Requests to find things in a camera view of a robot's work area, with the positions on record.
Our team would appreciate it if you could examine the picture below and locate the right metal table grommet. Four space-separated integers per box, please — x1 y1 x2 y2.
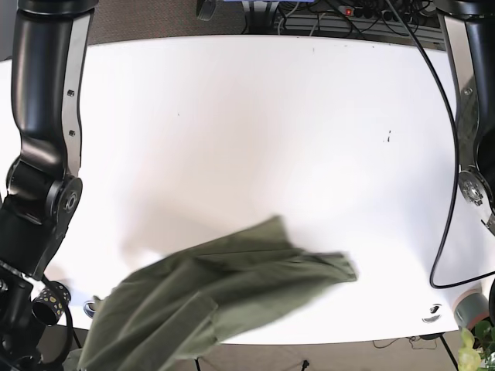
421 303 443 324

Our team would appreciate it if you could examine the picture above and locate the olive green T-shirt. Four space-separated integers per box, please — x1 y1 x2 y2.
63 216 357 370

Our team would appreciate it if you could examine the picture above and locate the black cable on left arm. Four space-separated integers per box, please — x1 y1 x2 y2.
387 0 495 290

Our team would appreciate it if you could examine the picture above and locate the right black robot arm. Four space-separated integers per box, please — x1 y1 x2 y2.
1 1 97 370

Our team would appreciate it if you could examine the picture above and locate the black floral cup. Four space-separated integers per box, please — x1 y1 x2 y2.
32 281 71 326

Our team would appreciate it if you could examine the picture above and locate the grey plant pot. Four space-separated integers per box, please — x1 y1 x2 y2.
452 289 491 330

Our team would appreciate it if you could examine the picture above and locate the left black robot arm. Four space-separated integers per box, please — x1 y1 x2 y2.
435 1 494 232

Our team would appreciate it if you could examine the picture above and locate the metal table grommet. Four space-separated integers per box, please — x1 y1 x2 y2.
83 300 100 318
421 303 443 324

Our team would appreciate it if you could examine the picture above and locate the left metal table grommet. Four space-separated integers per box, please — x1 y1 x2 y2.
83 300 100 318

